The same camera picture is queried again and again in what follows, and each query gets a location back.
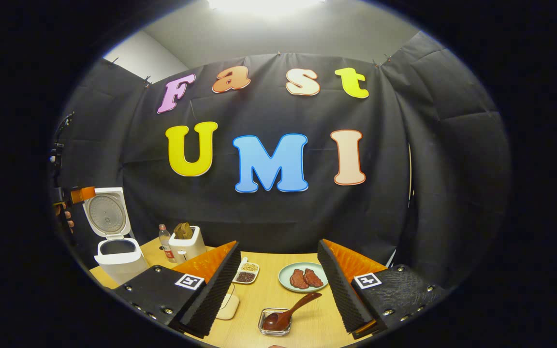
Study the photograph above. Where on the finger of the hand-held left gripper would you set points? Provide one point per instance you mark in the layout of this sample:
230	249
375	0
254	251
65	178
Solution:
82	195

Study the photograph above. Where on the black backdrop cloth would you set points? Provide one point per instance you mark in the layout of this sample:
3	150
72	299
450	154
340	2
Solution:
404	169

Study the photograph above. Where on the white rice cooker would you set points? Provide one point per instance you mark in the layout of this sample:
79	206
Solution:
121	263

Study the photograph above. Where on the white divided dish of beans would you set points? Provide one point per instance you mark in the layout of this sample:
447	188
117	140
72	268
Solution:
247	273

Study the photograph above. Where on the clear plastic water bottle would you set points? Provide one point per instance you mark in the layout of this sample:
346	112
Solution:
166	246

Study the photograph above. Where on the brown bread slice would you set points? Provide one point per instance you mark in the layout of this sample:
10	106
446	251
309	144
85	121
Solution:
188	230
180	231

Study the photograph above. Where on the clear glass chopstick holder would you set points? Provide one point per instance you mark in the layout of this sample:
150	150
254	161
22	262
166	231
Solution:
265	332

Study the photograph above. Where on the white toaster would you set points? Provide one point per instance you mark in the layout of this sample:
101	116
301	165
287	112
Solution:
189	249

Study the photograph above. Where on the pale green plate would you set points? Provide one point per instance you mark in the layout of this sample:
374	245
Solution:
285	278

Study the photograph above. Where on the brown wooden spoon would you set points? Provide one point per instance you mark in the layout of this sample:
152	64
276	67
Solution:
278	320

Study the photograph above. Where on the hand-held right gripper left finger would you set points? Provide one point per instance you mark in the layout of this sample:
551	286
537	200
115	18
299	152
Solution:
215	295

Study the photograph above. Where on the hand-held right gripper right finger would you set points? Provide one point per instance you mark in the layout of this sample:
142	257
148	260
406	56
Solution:
339	295

